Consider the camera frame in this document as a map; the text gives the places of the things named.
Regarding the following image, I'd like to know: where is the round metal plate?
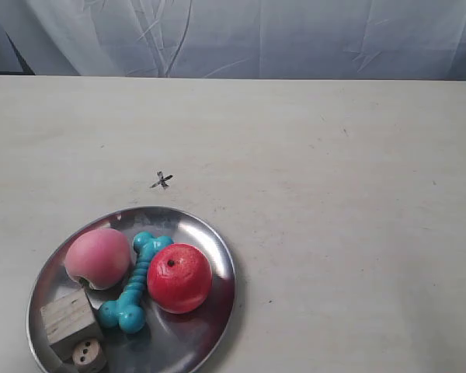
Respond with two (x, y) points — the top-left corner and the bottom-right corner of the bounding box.
(26, 206), (237, 372)

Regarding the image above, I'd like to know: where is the black cross table mark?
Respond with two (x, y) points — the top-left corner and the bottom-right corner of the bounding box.
(150, 171), (173, 190)

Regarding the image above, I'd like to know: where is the red apple toy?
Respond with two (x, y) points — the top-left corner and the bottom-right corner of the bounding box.
(147, 243), (212, 314)

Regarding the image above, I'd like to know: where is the pink peach toy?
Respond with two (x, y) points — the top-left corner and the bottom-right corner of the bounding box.
(64, 228), (131, 290)

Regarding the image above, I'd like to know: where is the teal rubber bone toy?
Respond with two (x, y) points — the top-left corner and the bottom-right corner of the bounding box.
(97, 232), (173, 334)

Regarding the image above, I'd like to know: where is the white cloth backdrop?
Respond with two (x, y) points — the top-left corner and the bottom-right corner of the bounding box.
(0, 1), (466, 80)

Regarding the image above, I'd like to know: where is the wooden block cube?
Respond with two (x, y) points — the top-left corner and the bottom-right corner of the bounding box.
(40, 289), (103, 361)

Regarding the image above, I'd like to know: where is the small wooden die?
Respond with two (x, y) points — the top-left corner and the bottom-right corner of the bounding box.
(71, 338), (106, 373)

